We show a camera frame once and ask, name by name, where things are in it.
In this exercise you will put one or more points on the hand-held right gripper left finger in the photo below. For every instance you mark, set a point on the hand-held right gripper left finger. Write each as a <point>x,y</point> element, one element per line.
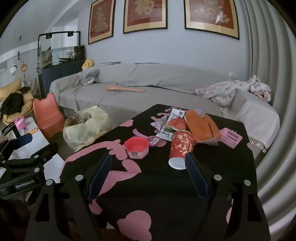
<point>99,178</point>

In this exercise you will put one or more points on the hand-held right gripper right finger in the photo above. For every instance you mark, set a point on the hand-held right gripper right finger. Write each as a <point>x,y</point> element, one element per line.
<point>196,178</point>

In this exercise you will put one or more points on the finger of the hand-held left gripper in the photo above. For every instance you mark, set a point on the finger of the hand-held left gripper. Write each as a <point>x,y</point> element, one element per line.
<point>39,154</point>
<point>23,140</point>

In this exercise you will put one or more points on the red paper cup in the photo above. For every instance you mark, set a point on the red paper cup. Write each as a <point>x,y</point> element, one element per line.
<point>181,143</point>

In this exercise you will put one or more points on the orange snack packet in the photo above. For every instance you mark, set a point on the orange snack packet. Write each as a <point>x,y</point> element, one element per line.
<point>197,126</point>
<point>212,126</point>

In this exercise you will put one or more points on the red orange foil snack bag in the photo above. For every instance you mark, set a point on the red orange foil snack bag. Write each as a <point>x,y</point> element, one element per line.
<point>178,122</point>

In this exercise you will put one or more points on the silver wrapper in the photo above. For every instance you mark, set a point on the silver wrapper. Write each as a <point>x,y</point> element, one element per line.
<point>159,122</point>

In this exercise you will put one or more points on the white printed paper carton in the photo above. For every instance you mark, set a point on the white printed paper carton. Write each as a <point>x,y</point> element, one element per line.
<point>177,113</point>

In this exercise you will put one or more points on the black box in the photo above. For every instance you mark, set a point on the black box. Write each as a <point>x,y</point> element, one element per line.
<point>9,132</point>

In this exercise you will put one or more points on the pink water bottle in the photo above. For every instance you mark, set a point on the pink water bottle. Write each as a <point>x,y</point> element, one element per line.
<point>20,122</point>

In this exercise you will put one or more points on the orange plastic child chair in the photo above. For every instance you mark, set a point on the orange plastic child chair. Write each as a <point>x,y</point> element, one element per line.
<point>48,115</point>

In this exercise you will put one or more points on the black clothing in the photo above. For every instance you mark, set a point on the black clothing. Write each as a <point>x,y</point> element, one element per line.
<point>13,102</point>

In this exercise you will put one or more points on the yellow bean bag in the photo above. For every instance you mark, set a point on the yellow bean bag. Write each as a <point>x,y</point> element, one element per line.
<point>27,99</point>

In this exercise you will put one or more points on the black pink printed tablecloth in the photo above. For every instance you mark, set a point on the black pink printed tablecloth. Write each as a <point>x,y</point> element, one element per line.
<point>150,185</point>

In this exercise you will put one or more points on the red hexagonal plastic container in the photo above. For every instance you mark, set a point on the red hexagonal plastic container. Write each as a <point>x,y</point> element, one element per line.
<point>136,145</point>

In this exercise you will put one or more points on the pink plastic basket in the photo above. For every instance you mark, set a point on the pink plastic basket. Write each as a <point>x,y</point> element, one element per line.
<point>230,137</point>

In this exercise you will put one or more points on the pink round foil lid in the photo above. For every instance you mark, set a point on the pink round foil lid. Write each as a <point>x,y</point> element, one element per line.
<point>153,140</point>

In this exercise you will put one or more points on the dark fish tank cabinet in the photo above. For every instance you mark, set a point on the dark fish tank cabinet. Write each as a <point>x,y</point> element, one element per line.
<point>57,70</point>

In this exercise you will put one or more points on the white fringed towel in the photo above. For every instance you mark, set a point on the white fringed towel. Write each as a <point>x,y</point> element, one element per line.
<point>256,118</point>

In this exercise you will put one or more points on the grey covered sofa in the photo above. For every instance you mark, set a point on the grey covered sofa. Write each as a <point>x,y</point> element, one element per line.
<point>138,99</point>

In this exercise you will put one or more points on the pink printed blanket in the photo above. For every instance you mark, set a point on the pink printed blanket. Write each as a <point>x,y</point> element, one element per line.
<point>226,90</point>

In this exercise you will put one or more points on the wooden back scratcher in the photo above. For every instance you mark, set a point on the wooden back scratcher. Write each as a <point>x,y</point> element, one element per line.
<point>124,88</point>

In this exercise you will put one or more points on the glass fish tank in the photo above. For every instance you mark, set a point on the glass fish tank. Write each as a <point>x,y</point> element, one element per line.
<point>62,54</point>

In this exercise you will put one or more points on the yellow plush toy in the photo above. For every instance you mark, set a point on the yellow plush toy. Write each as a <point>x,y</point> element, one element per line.
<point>87,63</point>

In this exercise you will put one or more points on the white curtain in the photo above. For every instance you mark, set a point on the white curtain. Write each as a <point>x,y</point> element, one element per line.
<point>272,69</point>

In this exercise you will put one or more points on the narrow framed red picture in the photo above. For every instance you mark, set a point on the narrow framed red picture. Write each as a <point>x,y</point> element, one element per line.
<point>101,20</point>

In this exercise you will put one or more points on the wide framed red picture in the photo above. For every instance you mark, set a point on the wide framed red picture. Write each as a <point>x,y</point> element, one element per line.
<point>211,16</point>

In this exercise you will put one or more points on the framed red calligraphy picture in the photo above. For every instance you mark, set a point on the framed red calligraphy picture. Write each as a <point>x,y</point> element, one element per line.
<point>144,14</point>

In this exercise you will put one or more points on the panda wall sticker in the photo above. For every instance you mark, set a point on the panda wall sticker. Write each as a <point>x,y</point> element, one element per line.
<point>13,68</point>

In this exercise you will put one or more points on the lantern wall decoration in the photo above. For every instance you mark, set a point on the lantern wall decoration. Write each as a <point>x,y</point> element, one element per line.
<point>23,67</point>

